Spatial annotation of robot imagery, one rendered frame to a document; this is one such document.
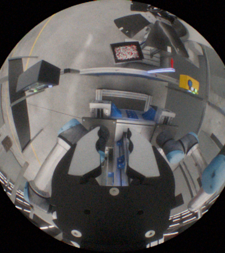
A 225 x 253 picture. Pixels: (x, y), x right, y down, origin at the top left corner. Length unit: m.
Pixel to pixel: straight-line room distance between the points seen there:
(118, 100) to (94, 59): 0.83
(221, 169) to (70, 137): 0.47
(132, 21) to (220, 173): 0.76
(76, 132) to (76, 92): 1.34
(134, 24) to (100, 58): 1.08
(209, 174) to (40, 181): 0.50
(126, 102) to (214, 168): 1.34
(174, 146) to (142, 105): 1.00
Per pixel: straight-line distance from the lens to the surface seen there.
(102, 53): 1.63
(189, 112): 1.28
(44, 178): 0.41
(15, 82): 1.75
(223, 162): 0.20
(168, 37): 0.51
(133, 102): 1.40
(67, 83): 1.76
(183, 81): 0.69
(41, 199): 0.45
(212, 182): 0.19
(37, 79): 0.43
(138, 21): 0.69
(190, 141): 0.62
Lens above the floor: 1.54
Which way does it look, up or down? 61 degrees down
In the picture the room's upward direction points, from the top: 179 degrees counter-clockwise
